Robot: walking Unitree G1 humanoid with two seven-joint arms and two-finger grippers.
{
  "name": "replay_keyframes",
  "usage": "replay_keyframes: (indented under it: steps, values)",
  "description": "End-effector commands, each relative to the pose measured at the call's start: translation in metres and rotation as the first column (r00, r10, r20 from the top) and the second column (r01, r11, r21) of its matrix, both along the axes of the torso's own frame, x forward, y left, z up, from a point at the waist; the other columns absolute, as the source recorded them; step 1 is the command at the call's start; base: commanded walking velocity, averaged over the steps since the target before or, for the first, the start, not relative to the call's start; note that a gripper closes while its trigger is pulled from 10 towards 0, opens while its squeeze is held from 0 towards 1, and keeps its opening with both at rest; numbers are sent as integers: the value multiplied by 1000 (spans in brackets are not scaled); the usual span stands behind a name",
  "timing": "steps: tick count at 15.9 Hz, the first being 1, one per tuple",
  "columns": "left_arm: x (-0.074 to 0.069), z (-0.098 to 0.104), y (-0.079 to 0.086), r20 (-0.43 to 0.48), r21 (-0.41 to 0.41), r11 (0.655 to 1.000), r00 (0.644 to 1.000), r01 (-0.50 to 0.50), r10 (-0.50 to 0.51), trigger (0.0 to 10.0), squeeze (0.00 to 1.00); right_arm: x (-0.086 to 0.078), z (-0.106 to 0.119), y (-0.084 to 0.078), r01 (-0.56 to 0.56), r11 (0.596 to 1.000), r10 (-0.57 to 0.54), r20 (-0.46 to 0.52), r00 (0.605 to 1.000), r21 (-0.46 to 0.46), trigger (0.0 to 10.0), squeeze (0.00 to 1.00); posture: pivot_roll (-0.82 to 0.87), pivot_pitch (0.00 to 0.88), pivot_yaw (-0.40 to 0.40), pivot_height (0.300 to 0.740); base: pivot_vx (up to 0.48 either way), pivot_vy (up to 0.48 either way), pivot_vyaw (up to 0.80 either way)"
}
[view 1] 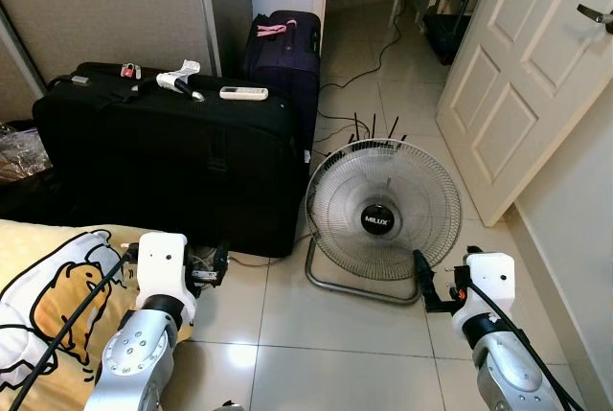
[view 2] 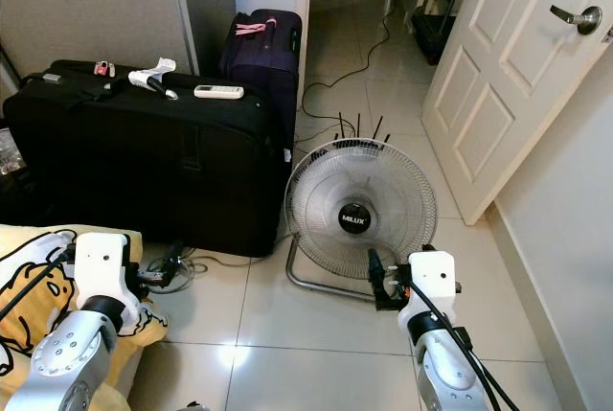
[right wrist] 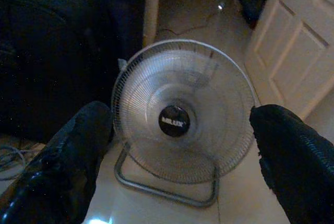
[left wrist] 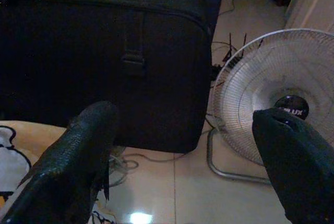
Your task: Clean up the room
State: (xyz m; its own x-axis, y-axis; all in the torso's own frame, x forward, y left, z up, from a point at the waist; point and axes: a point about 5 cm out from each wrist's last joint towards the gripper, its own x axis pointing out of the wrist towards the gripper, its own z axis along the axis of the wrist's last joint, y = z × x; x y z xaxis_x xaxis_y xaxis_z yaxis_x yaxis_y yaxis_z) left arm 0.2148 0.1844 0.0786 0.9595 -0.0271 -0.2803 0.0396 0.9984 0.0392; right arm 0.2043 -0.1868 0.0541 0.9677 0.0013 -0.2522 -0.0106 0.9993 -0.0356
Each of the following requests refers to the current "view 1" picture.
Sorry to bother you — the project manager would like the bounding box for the yellow cartoon print blanket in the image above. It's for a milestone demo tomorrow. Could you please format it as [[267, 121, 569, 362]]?
[[0, 219, 231, 411]]

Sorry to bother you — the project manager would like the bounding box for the grey floor fan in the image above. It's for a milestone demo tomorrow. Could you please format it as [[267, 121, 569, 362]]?
[[305, 138, 465, 305]]

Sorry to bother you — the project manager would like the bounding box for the large black suitcase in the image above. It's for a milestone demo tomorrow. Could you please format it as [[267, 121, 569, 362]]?
[[32, 61, 314, 259]]

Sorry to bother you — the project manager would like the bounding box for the black router with antennas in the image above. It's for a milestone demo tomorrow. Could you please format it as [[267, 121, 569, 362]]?
[[347, 114, 408, 144]]

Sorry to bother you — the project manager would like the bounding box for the white remote control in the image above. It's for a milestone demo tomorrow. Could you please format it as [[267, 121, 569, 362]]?
[[219, 86, 270, 103]]

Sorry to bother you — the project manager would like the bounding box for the white crumpled paper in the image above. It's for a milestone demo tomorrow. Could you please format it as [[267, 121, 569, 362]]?
[[156, 59, 202, 93]]

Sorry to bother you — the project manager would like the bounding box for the white panelled door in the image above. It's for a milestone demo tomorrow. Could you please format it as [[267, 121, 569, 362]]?
[[436, 0, 613, 228]]

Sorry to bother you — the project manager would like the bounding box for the purple suitcase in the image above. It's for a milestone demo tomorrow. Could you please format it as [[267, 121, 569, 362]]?
[[241, 11, 323, 148]]

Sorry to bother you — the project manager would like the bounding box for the clear plastic bag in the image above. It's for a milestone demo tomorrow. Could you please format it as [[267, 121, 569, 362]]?
[[0, 122, 54, 182]]

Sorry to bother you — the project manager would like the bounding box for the black metal rack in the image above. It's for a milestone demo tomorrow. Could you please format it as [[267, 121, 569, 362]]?
[[421, 0, 485, 65]]

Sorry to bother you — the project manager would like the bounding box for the pink ribbon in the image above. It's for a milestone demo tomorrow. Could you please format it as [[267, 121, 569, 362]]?
[[255, 20, 298, 40]]

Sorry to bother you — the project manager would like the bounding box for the grey framed partition panel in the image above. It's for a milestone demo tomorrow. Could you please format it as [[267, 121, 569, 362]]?
[[0, 0, 223, 123]]

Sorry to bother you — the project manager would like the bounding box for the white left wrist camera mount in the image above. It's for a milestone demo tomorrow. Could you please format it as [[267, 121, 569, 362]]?
[[134, 232, 198, 324]]

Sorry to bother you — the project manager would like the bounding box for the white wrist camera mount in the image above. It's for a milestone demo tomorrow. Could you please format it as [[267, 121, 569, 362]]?
[[134, 232, 198, 324], [452, 251, 518, 337]]

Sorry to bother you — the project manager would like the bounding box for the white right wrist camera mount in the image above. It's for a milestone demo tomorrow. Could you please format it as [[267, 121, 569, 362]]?
[[452, 251, 518, 337]]

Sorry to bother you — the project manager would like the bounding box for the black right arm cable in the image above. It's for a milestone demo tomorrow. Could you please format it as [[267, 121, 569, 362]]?
[[466, 282, 585, 411]]

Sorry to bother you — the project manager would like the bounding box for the black floor cable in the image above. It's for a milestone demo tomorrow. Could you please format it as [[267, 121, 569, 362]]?
[[319, 0, 408, 120]]

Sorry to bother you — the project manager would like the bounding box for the silver door handle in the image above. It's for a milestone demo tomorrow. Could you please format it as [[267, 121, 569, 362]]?
[[578, 4, 613, 31]]

